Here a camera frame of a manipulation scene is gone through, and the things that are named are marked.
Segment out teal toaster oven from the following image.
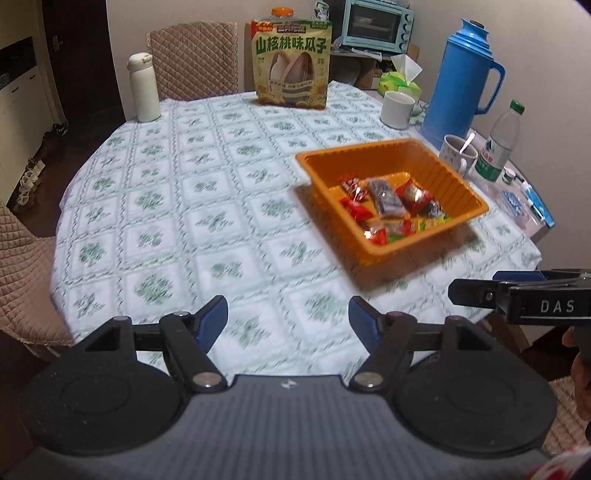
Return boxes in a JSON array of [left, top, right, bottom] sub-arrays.
[[342, 1, 415, 54]]

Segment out yellow green candy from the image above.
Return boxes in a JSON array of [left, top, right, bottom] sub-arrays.
[[413, 216, 452, 233]]

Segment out green tissue pack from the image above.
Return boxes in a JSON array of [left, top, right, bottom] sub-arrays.
[[378, 54, 423, 101]]

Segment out blue white small box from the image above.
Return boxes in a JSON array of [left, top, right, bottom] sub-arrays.
[[496, 190, 530, 230]]

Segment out shoes on floor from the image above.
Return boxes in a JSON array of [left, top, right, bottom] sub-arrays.
[[10, 122, 68, 212]]

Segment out brown red candy packet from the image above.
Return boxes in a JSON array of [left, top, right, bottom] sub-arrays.
[[341, 177, 369, 203]]

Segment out orange plastic tray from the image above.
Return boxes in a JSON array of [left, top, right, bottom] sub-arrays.
[[295, 138, 489, 265]]

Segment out small red candy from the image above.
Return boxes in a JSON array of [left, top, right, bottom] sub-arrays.
[[400, 219, 417, 237], [365, 226, 388, 246]]

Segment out grey nut mix packet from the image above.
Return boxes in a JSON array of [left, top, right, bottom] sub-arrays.
[[366, 178, 409, 219]]

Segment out dark colourful snack packet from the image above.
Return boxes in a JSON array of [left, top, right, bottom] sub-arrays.
[[426, 200, 447, 219]]

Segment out large red gold snack packet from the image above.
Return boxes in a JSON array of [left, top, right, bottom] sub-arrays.
[[396, 179, 434, 216]]

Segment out plain white cup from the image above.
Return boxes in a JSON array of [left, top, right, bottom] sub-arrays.
[[380, 91, 416, 130]]

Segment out blue thermos jug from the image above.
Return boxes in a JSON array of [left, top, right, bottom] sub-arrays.
[[420, 20, 506, 148]]

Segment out orange lid jar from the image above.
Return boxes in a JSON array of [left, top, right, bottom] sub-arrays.
[[270, 6, 294, 20]]

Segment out right hand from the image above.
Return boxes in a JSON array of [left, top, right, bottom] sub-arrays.
[[571, 353, 591, 421]]

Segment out metal spoon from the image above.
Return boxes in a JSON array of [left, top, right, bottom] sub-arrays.
[[459, 131, 476, 155]]

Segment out red double happiness packet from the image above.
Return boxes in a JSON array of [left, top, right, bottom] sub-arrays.
[[339, 198, 374, 223]]

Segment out quilted brown chair back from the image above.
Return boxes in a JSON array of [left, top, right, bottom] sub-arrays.
[[146, 21, 239, 101]]

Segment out clear wrapped candy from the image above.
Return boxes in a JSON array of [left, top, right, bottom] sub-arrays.
[[368, 220, 405, 244]]

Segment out cream thermos bottle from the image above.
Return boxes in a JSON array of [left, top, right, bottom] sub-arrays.
[[127, 52, 161, 123]]

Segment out white cabinet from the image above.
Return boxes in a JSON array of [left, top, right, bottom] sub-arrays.
[[0, 37, 53, 204]]

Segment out blue white toothpaste tube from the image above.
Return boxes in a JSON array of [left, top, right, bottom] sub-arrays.
[[522, 181, 555, 229]]

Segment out quilted brown near chair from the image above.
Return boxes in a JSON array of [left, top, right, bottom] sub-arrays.
[[0, 206, 73, 347]]

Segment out clear water bottle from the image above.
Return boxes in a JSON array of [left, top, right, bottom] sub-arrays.
[[475, 100, 525, 183]]

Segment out white patterned mug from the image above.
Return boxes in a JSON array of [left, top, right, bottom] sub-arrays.
[[439, 134, 479, 177]]

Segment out sunflower seed bag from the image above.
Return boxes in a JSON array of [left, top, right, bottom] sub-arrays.
[[250, 17, 332, 110]]

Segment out quilted brown chair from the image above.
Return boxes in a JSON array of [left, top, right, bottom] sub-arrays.
[[146, 21, 239, 101], [0, 206, 73, 347]]

